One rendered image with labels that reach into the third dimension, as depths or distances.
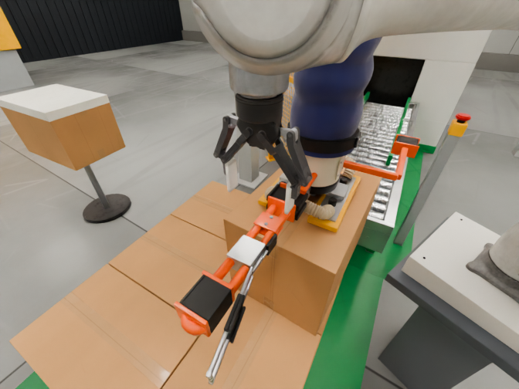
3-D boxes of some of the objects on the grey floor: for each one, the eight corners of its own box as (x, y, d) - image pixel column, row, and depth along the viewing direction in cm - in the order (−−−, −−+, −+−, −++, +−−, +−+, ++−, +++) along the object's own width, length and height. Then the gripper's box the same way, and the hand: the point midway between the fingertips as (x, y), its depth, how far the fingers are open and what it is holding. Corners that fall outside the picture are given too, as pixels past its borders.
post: (394, 237, 203) (452, 119, 141) (403, 240, 201) (467, 120, 139) (393, 242, 199) (453, 123, 137) (402, 246, 196) (468, 125, 134)
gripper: (346, 97, 36) (323, 208, 49) (212, 76, 46) (222, 173, 59) (330, 113, 31) (308, 232, 44) (182, 85, 41) (201, 189, 54)
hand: (259, 194), depth 51 cm, fingers open, 13 cm apart
